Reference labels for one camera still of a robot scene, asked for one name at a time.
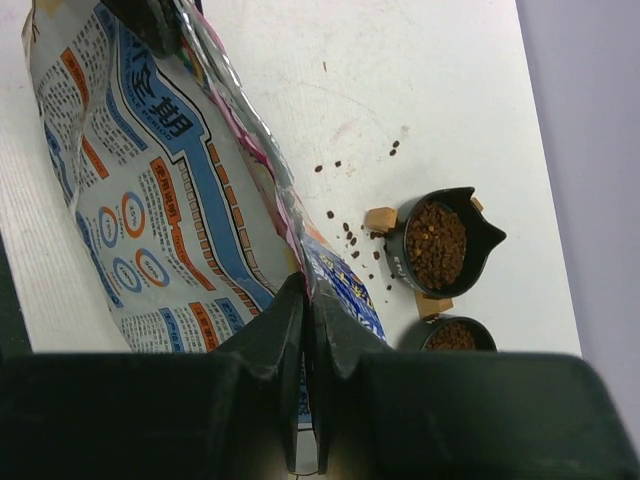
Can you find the pet food bag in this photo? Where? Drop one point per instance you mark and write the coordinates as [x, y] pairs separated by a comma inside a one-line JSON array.
[[179, 190]]

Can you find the black fish cat bowl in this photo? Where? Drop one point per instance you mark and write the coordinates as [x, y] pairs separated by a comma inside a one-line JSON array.
[[445, 240]]

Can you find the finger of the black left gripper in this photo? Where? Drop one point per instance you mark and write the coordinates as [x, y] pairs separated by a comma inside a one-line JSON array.
[[154, 22]]

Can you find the black paw cat bowl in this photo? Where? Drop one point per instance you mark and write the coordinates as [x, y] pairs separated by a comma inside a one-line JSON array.
[[448, 333]]

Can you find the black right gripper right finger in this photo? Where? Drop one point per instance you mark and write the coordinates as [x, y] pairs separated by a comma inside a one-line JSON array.
[[383, 414]]

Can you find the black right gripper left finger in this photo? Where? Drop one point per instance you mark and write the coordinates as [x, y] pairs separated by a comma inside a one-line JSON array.
[[231, 413]]

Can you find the wooden bowl stand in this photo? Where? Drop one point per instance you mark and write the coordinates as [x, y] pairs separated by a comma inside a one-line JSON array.
[[382, 220]]

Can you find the spilled kibble on table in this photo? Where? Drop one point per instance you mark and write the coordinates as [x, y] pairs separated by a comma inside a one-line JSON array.
[[351, 154]]

